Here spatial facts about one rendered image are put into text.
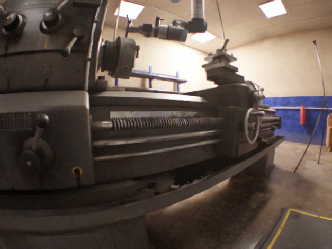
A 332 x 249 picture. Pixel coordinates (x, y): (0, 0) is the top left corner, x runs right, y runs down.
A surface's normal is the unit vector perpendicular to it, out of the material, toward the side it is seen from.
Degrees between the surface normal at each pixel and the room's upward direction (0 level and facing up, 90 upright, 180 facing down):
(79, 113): 90
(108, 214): 90
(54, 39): 90
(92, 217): 90
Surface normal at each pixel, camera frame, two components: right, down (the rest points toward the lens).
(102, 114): 0.55, 0.05
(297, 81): -0.84, 0.04
